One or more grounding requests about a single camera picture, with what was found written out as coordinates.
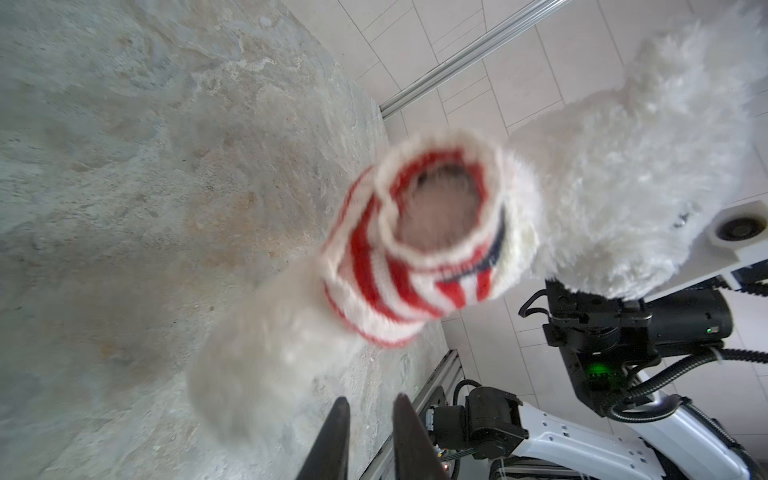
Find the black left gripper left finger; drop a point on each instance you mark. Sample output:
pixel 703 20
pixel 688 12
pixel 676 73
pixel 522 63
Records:
pixel 328 458

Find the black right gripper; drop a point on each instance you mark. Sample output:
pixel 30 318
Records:
pixel 606 343

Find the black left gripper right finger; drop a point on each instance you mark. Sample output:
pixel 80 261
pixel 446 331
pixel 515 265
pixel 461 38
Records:
pixel 415 456

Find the red white striped shirt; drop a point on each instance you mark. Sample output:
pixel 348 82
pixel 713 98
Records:
pixel 443 221

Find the white plush teddy bear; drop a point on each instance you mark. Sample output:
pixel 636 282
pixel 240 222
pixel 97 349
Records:
pixel 628 179

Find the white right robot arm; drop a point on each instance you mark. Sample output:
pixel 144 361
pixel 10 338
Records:
pixel 667 436

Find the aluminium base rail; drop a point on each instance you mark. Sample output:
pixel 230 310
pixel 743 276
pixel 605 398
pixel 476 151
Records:
pixel 433 394

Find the aluminium corner post right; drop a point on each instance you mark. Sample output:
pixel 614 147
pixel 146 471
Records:
pixel 509 29

